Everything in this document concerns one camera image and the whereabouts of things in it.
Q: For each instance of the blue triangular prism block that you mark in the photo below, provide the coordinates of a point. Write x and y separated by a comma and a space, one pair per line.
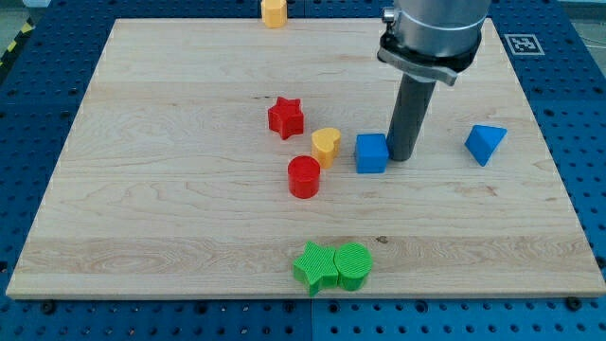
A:
483, 141

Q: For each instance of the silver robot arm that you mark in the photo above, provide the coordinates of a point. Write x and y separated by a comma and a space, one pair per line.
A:
432, 40

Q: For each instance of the yellow hexagon block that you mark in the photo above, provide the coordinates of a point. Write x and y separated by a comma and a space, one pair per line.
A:
274, 13

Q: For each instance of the wooden board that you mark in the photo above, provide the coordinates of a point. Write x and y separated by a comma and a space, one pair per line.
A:
171, 185

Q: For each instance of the red star block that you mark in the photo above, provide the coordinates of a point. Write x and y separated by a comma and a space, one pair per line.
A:
286, 117

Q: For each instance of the green star block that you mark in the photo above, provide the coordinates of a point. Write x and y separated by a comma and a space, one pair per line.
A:
316, 269

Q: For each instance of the green cylinder block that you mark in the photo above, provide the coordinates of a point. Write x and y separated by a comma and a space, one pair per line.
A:
354, 263

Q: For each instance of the white fiducial marker tag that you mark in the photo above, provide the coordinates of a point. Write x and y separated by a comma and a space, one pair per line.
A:
521, 44

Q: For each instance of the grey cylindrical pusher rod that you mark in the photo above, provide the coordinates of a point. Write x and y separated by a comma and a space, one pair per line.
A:
410, 107

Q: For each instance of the red cylinder block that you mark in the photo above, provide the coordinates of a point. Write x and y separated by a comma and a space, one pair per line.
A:
303, 176

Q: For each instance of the blue cube block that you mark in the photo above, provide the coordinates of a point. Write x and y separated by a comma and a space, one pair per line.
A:
371, 153

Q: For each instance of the yellow heart block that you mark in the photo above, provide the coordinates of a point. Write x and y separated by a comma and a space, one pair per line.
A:
325, 146

